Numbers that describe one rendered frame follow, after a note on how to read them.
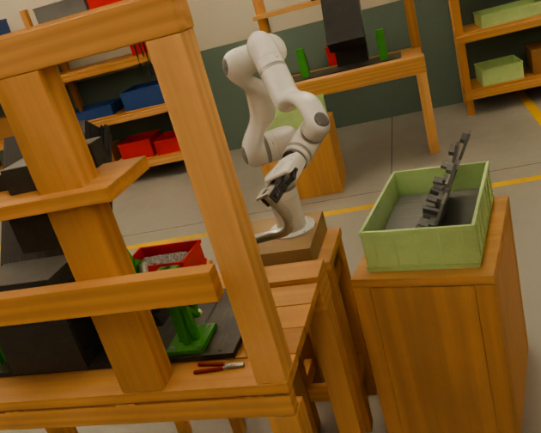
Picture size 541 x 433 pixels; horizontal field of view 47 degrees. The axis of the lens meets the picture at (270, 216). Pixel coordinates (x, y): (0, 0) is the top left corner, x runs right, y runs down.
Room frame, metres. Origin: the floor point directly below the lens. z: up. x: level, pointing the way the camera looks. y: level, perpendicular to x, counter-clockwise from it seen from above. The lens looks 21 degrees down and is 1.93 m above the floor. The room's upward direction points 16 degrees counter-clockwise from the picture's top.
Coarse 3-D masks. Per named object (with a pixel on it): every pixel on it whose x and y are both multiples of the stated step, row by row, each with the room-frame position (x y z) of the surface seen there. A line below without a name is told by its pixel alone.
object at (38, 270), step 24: (24, 264) 2.01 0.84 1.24; (48, 264) 1.95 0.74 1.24; (0, 288) 1.87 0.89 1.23; (24, 288) 1.84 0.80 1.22; (0, 336) 1.90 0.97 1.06; (24, 336) 1.87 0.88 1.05; (48, 336) 1.84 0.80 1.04; (72, 336) 1.81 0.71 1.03; (96, 336) 1.91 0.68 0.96; (24, 360) 1.89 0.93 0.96; (48, 360) 1.86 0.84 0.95; (72, 360) 1.83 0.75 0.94
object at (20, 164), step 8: (8, 168) 1.73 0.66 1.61; (16, 168) 1.72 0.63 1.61; (24, 168) 1.71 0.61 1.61; (8, 176) 1.73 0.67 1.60; (16, 176) 1.72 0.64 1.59; (24, 176) 1.71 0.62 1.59; (8, 184) 1.73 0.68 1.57; (16, 184) 1.72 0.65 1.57; (24, 184) 1.71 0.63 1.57; (32, 184) 1.71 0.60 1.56; (16, 192) 1.73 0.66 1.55; (24, 192) 1.72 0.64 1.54
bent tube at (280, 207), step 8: (264, 192) 1.68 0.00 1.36; (272, 200) 1.65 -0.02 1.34; (280, 200) 1.67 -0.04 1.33; (280, 208) 1.65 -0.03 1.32; (288, 216) 1.66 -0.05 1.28; (288, 224) 1.66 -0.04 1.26; (264, 232) 1.77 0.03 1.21; (272, 232) 1.73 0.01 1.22; (280, 232) 1.71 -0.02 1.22; (288, 232) 1.68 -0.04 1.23; (256, 240) 1.78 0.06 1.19; (264, 240) 1.76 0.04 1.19
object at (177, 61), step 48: (192, 48) 1.52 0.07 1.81; (0, 96) 1.64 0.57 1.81; (48, 96) 1.60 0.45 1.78; (192, 96) 1.48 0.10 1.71; (48, 144) 1.62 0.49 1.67; (192, 144) 1.49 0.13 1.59; (48, 192) 1.63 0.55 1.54; (240, 192) 1.55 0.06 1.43; (96, 240) 1.61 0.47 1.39; (240, 240) 1.48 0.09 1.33; (240, 288) 1.49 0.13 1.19; (144, 336) 1.61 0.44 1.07; (144, 384) 1.62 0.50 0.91
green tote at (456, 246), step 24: (432, 168) 2.58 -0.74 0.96; (480, 168) 2.48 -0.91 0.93; (384, 192) 2.46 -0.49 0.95; (408, 192) 2.63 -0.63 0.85; (480, 192) 2.18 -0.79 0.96; (384, 216) 2.40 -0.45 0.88; (480, 216) 2.09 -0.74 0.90; (384, 240) 2.09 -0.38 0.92; (408, 240) 2.05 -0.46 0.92; (432, 240) 2.01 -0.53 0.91; (456, 240) 1.97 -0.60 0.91; (480, 240) 2.02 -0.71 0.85; (384, 264) 2.10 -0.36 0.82; (408, 264) 2.05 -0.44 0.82; (432, 264) 2.01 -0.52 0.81; (456, 264) 1.97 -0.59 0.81; (480, 264) 1.93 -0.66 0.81
